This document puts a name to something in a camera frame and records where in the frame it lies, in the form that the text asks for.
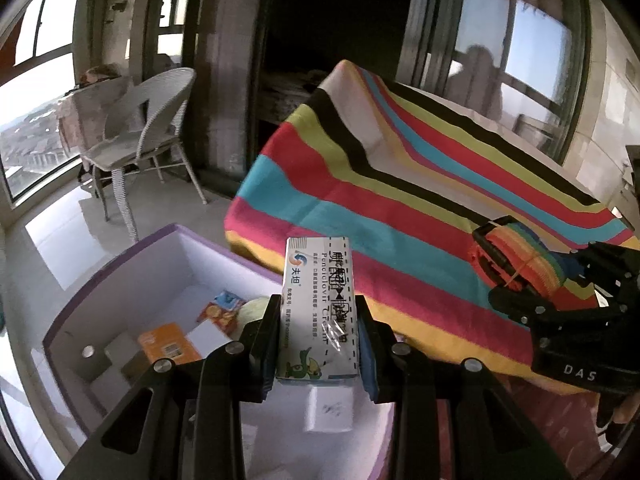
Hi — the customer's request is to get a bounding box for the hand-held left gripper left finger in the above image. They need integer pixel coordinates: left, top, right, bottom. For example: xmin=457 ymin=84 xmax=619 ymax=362
xmin=57 ymin=294 xmax=282 ymax=480

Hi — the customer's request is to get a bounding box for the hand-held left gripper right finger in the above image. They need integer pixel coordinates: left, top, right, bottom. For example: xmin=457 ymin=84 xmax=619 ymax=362
xmin=356 ymin=296 xmax=571 ymax=480

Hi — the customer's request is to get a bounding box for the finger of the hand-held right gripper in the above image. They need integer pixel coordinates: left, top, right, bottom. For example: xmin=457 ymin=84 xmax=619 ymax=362
xmin=487 ymin=284 xmax=603 ymax=329
xmin=565 ymin=241 xmax=640 ymax=282

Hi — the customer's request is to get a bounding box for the rainbow strap roll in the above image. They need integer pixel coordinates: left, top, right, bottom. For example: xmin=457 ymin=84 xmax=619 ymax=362
xmin=471 ymin=216 xmax=606 ymax=313

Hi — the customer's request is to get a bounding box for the green sponge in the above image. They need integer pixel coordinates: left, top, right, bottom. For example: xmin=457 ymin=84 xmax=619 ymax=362
xmin=235 ymin=296 xmax=271 ymax=333

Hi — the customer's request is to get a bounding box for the white green medicine box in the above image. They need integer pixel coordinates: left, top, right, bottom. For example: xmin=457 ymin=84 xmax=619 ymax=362
xmin=275 ymin=236 xmax=362 ymax=386

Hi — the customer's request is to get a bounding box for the purple white storage box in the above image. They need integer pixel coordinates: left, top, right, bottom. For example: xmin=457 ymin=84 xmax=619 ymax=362
xmin=42 ymin=224 xmax=396 ymax=480

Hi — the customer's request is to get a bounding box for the person's right forearm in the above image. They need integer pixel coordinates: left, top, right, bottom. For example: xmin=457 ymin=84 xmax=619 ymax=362
xmin=595 ymin=390 xmax=638 ymax=443

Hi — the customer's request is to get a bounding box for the flat white box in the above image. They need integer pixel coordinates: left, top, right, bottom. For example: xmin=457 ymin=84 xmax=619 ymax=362
xmin=305 ymin=384 xmax=355 ymax=433

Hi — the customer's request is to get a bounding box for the small white box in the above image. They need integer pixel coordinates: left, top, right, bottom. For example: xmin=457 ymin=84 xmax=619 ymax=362
xmin=186 ymin=321 xmax=231 ymax=358

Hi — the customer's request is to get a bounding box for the colourful snack packet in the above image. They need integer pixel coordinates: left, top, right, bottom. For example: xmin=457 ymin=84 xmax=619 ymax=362
xmin=197 ymin=290 xmax=246 ymax=336

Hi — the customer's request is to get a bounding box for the orange white box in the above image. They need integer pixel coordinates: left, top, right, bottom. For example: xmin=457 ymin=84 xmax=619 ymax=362
xmin=137 ymin=323 xmax=203 ymax=363

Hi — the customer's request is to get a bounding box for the grey white box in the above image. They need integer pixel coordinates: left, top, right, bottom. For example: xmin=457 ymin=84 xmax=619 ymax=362
xmin=104 ymin=335 xmax=151 ymax=381

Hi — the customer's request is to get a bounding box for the striped colourful tablecloth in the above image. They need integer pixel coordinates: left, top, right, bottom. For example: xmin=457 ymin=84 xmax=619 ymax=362
xmin=223 ymin=59 xmax=636 ymax=396

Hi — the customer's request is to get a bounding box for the window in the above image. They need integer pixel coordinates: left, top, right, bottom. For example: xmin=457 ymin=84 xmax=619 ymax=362
xmin=0 ymin=0 xmax=88 ymax=206
xmin=450 ymin=0 xmax=576 ymax=131
xmin=155 ymin=0 xmax=196 ymax=61

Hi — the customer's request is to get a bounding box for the white wicker chair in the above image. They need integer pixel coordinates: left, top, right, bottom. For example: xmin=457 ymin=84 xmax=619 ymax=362
xmin=80 ymin=66 xmax=208 ymax=243

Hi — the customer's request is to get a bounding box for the pale cloth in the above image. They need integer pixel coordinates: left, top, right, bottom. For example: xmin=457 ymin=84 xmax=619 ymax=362
xmin=56 ymin=62 xmax=146 ymax=161

